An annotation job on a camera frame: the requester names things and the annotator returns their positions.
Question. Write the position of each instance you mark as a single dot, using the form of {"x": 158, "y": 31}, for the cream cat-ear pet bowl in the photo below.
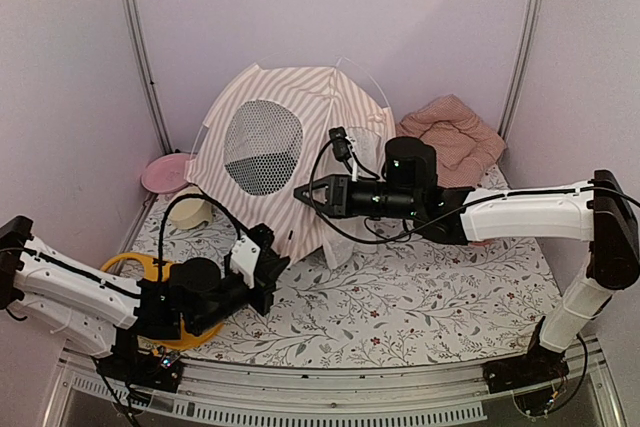
{"x": 190, "y": 213}

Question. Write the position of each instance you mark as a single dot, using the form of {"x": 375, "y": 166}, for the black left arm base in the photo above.
{"x": 158, "y": 369}

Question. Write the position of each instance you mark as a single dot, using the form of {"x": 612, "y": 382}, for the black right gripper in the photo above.
{"x": 340, "y": 188}

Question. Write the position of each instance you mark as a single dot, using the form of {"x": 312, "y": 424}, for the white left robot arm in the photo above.
{"x": 84, "y": 304}

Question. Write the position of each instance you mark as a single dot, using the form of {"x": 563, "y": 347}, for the left aluminium frame post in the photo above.
{"x": 134, "y": 25}

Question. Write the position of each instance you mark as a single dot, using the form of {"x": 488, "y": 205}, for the front aluminium rail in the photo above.
{"x": 223, "y": 394}

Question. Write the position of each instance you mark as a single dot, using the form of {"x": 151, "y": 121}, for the pink bowl behind tent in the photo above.
{"x": 166, "y": 174}

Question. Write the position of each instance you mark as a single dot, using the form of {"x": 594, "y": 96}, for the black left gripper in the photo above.
{"x": 263, "y": 272}

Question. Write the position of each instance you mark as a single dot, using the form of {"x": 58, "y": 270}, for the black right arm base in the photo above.
{"x": 537, "y": 365}

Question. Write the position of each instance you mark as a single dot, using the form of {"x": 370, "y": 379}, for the yellow double bowl holder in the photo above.
{"x": 171, "y": 296}

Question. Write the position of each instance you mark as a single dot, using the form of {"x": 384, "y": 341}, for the striped pet tent fabric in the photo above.
{"x": 260, "y": 189}

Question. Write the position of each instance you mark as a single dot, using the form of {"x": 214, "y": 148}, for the white flexible tent pole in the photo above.
{"x": 360, "y": 77}

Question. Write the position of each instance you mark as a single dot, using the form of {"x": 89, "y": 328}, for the right aluminium frame post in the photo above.
{"x": 523, "y": 53}

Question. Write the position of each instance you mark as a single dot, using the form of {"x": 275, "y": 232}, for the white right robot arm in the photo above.
{"x": 594, "y": 211}

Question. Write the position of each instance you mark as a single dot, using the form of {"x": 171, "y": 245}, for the aluminium frame post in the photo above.
{"x": 134, "y": 25}
{"x": 523, "y": 53}

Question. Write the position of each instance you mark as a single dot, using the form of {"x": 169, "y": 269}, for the pink gingham cushion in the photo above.
{"x": 466, "y": 147}

